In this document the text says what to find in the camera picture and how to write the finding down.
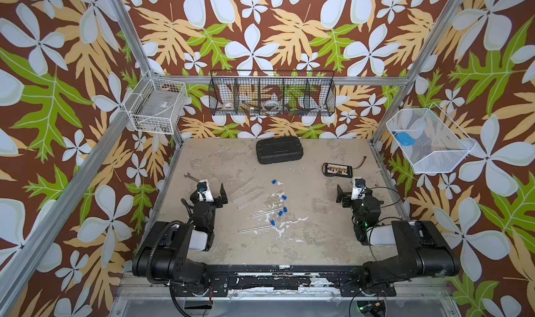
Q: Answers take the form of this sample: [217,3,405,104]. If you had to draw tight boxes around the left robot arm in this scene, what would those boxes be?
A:
[132,180,228,287]

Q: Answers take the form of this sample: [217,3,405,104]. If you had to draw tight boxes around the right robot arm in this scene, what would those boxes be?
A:
[336,179,461,288]

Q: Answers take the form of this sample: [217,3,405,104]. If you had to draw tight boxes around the small steel wrench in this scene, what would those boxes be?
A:
[184,173,200,183]

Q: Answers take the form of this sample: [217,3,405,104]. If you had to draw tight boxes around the black plastic case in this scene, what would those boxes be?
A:
[256,136,304,164]

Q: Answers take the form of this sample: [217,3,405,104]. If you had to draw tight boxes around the blue object in basket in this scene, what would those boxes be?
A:
[394,132,416,146]

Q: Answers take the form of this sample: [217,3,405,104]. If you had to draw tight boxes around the white mesh basket right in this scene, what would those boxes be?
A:
[386,104,476,175]

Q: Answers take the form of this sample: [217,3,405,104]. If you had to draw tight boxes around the battery charging board with wires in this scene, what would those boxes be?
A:
[321,156,367,178]

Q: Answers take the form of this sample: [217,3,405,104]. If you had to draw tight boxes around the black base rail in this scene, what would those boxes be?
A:
[172,265,397,298]

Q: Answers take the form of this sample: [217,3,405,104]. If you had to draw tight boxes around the black wire basket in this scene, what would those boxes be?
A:
[208,70,337,116]

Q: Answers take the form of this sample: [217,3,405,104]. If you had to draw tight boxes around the white wire basket left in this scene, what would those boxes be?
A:
[125,71,188,135]

